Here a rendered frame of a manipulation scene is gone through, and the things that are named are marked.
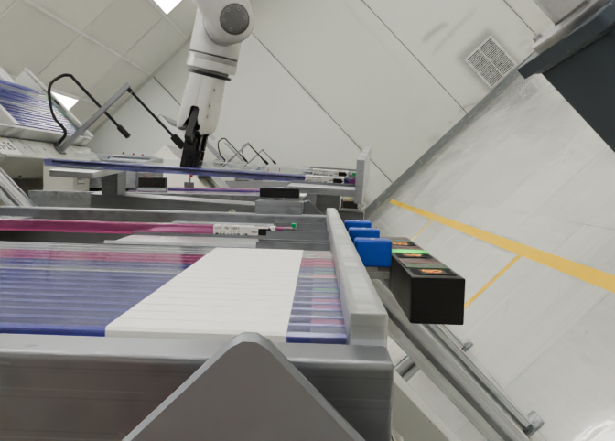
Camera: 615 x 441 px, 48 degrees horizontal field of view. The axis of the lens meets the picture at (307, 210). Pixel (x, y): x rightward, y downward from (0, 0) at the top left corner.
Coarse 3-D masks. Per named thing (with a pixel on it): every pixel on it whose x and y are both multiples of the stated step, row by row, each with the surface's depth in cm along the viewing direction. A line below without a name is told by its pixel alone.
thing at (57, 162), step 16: (48, 160) 113; (64, 160) 112; (80, 160) 112; (208, 176) 110; (224, 176) 109; (240, 176) 109; (256, 176) 109; (272, 176) 109; (288, 176) 108; (304, 176) 108
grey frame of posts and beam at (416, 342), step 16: (384, 288) 90; (384, 304) 90; (400, 320) 90; (400, 336) 90; (416, 336) 90; (432, 336) 92; (416, 352) 90; (432, 352) 90; (432, 368) 90; (448, 368) 90; (448, 384) 90; (464, 384) 90; (464, 400) 90; (480, 400) 90; (480, 416) 90; (496, 416) 90; (480, 432) 91; (496, 432) 90; (512, 432) 90
